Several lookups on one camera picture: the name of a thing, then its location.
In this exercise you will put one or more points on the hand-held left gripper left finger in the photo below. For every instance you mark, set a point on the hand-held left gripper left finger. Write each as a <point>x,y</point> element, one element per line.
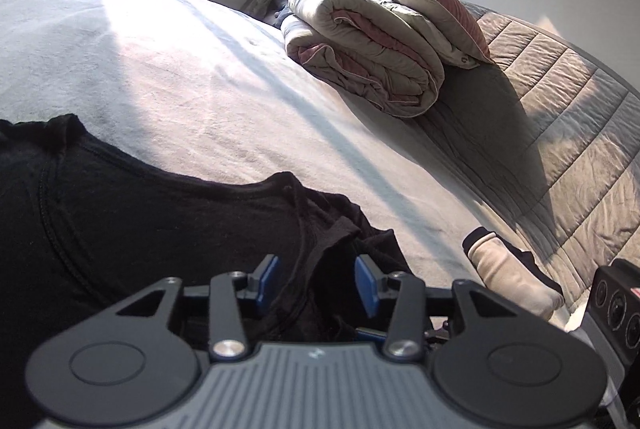
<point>267,281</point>

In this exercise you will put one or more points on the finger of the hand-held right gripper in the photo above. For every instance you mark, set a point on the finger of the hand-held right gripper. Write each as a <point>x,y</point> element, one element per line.
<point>370,335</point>

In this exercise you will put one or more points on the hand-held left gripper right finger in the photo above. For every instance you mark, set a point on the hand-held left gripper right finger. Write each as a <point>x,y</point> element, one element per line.
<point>366,283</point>

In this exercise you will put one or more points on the black shirt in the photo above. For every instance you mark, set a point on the black shirt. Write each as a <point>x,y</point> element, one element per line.
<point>150,219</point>

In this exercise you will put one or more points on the folded beige black garment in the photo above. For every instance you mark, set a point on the folded beige black garment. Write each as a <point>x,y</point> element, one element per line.
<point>505,269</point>

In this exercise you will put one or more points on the grey quilted headboard cover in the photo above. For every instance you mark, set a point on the grey quilted headboard cover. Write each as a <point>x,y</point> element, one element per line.
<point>565,119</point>

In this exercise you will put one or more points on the folded beige pink quilt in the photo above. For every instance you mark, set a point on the folded beige pink quilt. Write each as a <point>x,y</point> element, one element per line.
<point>360,49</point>

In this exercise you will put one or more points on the dark purple cloth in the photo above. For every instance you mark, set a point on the dark purple cloth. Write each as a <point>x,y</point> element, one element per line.
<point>281,16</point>

